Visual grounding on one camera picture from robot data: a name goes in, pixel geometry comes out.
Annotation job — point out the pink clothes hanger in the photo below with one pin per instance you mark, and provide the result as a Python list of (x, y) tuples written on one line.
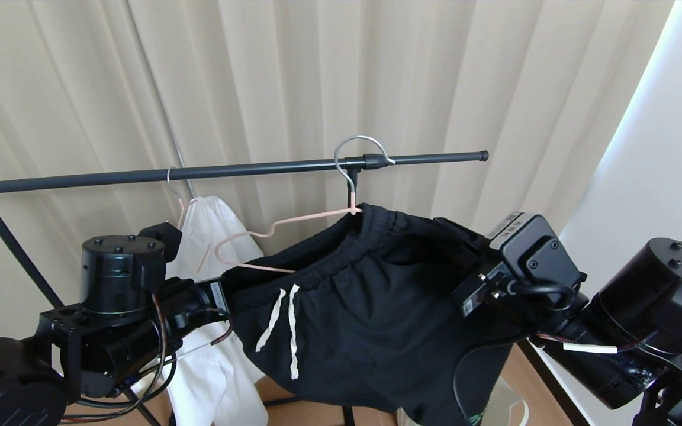
[(182, 213), (305, 219)]

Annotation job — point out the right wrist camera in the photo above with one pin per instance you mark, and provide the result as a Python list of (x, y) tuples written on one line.
[(536, 254)]

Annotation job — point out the white curtain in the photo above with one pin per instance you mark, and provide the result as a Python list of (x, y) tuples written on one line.
[(376, 71)]

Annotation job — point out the black clothes rack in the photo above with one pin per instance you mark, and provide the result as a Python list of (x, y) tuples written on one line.
[(228, 171)]

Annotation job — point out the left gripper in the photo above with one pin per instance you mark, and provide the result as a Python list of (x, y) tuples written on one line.
[(134, 355)]

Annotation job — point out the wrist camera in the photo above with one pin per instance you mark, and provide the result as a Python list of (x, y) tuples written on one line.
[(163, 239), (536, 254)]

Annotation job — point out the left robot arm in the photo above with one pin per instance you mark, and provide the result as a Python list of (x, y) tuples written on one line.
[(122, 272)]

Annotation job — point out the white printed t-shirt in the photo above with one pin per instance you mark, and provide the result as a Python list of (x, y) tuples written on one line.
[(211, 225)]

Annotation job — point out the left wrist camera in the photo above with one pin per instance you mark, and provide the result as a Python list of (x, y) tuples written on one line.
[(163, 239)]

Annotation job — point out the white laundry basket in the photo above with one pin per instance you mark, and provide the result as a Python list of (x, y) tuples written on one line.
[(507, 402)]

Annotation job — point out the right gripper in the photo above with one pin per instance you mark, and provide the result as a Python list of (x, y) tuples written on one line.
[(601, 367)]

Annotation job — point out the black garment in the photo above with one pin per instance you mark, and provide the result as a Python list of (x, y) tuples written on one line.
[(376, 307)]

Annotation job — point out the silver curtain wand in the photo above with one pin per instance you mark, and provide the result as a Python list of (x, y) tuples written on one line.
[(157, 89)]

